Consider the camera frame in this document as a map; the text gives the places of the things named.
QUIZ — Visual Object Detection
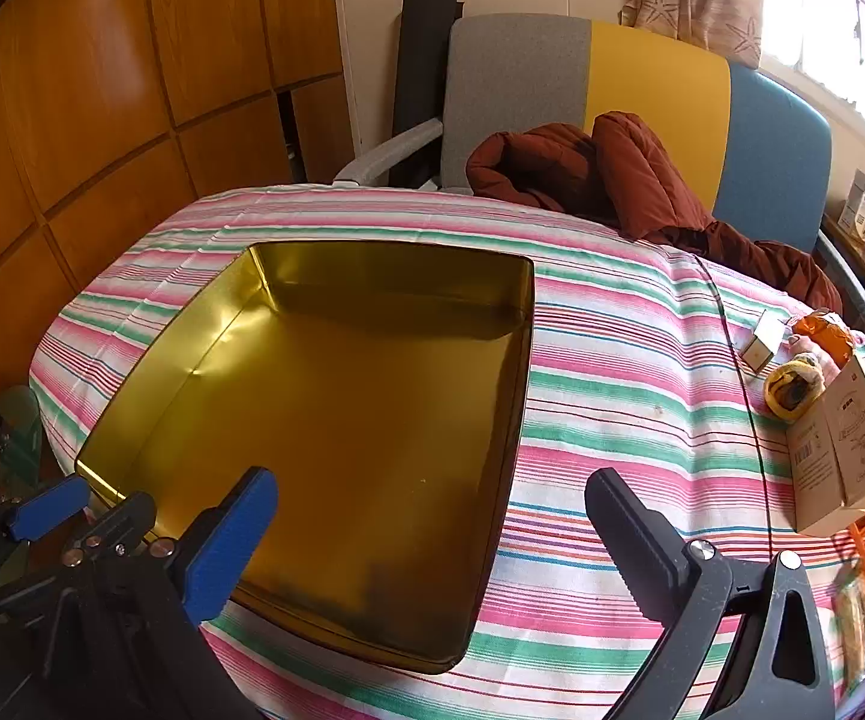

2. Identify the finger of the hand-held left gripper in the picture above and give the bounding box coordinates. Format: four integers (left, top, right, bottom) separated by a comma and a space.
73, 493, 158, 550
0, 475, 93, 616

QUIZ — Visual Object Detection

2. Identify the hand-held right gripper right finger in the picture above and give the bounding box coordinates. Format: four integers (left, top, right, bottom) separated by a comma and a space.
584, 467, 839, 720

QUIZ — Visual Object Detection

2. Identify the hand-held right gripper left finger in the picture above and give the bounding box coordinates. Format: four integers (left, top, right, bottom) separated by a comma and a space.
35, 465, 280, 720

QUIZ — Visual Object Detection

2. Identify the gold metal tin tray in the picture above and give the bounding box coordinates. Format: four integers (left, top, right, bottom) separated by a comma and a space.
74, 241, 537, 676

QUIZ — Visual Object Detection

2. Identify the yellow snack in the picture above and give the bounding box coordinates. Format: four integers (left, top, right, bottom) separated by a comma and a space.
764, 358, 827, 419

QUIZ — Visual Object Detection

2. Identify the clear snack packet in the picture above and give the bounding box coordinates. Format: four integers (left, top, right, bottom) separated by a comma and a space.
833, 577, 865, 683

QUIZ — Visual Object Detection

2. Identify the striped pink green tablecloth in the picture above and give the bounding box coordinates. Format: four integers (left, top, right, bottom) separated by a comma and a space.
28, 184, 865, 720

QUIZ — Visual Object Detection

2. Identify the small white box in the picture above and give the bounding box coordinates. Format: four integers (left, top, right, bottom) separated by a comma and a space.
740, 310, 788, 377

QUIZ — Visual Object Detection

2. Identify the orange plastic packet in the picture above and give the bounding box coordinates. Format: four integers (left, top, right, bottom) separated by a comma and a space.
791, 310, 857, 365

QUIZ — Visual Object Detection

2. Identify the dark red padded jacket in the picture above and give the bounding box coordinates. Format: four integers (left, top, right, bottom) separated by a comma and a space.
466, 111, 845, 316

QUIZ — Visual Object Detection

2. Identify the white carton on shelf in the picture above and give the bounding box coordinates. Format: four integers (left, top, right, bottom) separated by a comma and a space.
837, 169, 865, 241

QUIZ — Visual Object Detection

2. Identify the grey yellow blue armchair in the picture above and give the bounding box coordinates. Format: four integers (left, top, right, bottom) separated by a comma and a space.
334, 13, 865, 353

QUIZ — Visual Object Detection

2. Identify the black rolled mat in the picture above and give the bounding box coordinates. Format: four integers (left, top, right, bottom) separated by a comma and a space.
391, 0, 464, 185

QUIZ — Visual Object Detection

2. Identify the wooden wall cabinet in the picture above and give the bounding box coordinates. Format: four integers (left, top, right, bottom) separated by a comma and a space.
0, 0, 351, 406

